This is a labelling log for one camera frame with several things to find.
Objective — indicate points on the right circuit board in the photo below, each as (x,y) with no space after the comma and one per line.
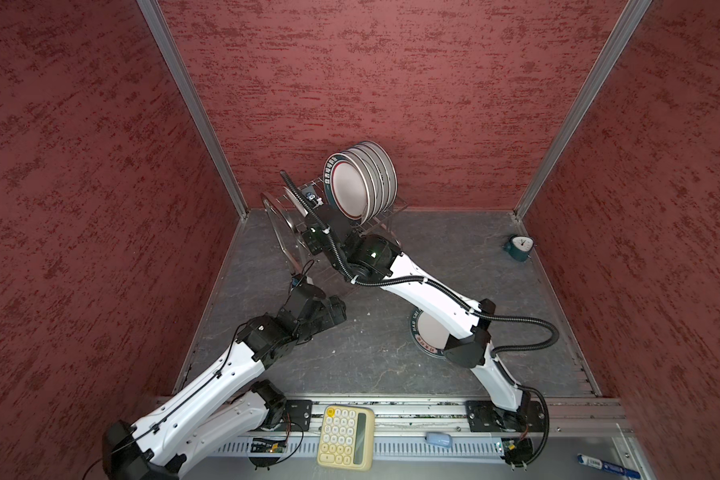
(507,445)

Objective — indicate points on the left circuit board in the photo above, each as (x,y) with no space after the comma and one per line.
(268,446)

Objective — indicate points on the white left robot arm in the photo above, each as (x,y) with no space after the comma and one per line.
(229,399)

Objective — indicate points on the red green rimmed plate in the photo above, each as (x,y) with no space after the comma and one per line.
(348,184)

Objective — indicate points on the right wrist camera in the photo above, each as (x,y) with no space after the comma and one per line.
(311,196)

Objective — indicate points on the stainless steel dish rack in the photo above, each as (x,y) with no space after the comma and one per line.
(289,225)

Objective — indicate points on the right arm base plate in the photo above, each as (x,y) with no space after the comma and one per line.
(483,416)

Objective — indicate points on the circuit board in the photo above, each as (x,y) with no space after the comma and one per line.
(268,446)
(507,445)

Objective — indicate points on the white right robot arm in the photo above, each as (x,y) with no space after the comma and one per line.
(376,262)

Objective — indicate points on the blue white marker pen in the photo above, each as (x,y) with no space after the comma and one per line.
(608,467)

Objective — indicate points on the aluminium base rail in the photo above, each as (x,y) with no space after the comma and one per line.
(436,429)

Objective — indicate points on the aluminium corner post left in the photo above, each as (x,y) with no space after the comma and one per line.
(159,28)

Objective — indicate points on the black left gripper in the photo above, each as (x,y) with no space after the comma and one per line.
(327,318)

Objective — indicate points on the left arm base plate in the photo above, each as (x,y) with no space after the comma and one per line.
(290,413)

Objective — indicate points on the aluminium corner post right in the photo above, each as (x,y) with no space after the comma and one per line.
(624,28)

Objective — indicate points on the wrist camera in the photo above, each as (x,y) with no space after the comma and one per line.
(311,196)
(299,280)

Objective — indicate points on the aluminium corner post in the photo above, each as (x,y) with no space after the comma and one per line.
(159,28)
(624,28)

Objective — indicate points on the green white alarm clock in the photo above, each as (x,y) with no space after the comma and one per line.
(519,247)

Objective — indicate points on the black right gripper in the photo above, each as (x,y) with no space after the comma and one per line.
(314,235)

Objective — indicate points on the orange patterned plate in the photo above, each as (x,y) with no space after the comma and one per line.
(296,202)

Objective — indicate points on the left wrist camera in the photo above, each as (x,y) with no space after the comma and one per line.
(299,280)

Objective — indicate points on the yellow calculator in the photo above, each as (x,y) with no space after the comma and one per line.
(347,438)

